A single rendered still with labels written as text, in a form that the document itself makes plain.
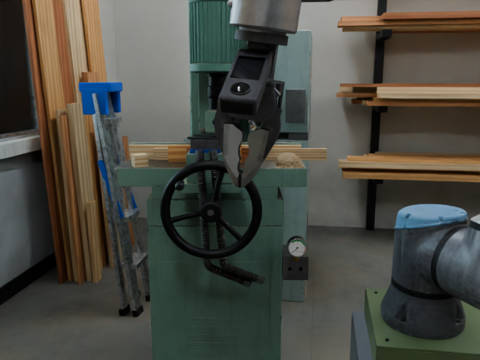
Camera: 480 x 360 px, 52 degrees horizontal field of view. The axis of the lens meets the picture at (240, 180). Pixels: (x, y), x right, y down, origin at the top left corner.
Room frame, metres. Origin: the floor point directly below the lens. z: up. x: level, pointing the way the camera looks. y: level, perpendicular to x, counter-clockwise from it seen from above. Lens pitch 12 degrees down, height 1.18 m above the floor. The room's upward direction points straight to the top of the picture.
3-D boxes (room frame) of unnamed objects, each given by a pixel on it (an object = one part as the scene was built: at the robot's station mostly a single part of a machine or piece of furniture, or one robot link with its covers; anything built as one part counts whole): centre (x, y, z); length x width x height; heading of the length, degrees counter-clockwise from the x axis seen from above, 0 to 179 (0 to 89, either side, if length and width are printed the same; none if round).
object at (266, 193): (1.64, 0.08, 0.82); 0.40 x 0.21 x 0.04; 90
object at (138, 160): (1.57, 0.32, 0.92); 0.05 x 0.04 x 0.04; 26
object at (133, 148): (1.72, 0.09, 0.92); 0.60 x 0.02 x 0.05; 90
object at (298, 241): (1.48, -0.18, 0.65); 0.06 x 0.04 x 0.08; 90
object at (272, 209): (1.82, 0.08, 0.76); 0.57 x 0.45 x 0.09; 0
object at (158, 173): (1.59, 0.09, 0.87); 0.61 x 0.30 x 0.06; 90
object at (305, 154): (1.70, 0.00, 0.92); 0.60 x 0.02 x 0.04; 90
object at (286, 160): (1.61, -0.16, 0.92); 0.14 x 0.09 x 0.04; 0
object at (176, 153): (1.66, 0.12, 0.93); 0.24 x 0.01 x 0.06; 90
